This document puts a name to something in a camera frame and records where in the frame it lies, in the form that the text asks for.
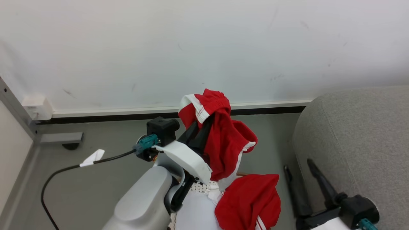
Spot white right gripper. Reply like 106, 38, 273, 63
283, 158, 352, 230

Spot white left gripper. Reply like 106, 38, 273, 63
153, 114, 214, 185

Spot red shorts with white waistband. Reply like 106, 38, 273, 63
178, 88, 258, 192

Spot red garment with white stripes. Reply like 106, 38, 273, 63
214, 174, 282, 230

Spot white perforated laundry basket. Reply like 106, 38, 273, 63
169, 172, 249, 230

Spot white cloth in basket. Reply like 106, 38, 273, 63
176, 190, 224, 230

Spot grey fabric sofa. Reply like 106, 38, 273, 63
291, 86, 409, 230

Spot teal left cable connector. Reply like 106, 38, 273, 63
133, 134, 160, 154

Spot teal cable connector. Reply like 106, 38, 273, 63
358, 218, 378, 230
133, 134, 160, 154

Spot teal right cable connector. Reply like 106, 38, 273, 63
358, 218, 378, 230

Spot white cable tag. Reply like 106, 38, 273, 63
79, 149, 105, 167

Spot black cable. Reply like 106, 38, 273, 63
41, 149, 138, 230

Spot white wall outlet box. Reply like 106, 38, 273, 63
21, 95, 53, 121

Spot grey metal frame post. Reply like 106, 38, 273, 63
0, 77, 84, 145

